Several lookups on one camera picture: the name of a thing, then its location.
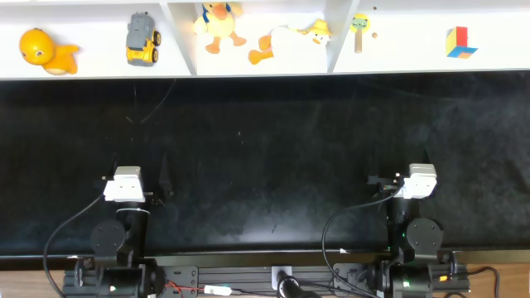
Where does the white plush goose yellow hat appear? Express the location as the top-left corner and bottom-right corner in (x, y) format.
(248, 18), (333, 66)

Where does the many-coloured puzzle cube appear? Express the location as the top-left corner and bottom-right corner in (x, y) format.
(445, 26), (479, 60)

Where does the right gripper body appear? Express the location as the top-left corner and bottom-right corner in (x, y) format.
(367, 175), (405, 197)

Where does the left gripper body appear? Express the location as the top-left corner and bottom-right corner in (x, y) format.
(142, 190), (166, 207)

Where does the mounting rail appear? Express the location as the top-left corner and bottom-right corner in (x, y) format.
(61, 263), (502, 298)

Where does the grey and yellow toy truck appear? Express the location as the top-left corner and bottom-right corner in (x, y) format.
(125, 11), (162, 68)

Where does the black cable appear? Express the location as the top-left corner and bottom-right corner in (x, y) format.
(320, 185), (406, 298)
(42, 192), (107, 298)

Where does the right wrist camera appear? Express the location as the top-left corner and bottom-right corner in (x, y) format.
(399, 162), (439, 200)

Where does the yellow plush duck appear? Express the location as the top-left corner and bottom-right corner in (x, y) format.
(192, 2), (248, 55)

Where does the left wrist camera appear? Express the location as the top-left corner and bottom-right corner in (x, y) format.
(103, 166), (147, 204)

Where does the yellow rubber duck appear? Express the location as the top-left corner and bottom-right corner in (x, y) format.
(18, 27), (80, 76)

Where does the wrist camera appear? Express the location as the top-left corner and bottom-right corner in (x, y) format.
(399, 162), (439, 200)
(103, 166), (147, 204)

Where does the green and yellow rattle toy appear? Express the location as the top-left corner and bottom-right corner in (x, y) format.
(349, 12), (379, 55)

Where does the white shelf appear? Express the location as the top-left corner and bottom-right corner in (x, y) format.
(0, 0), (530, 81)

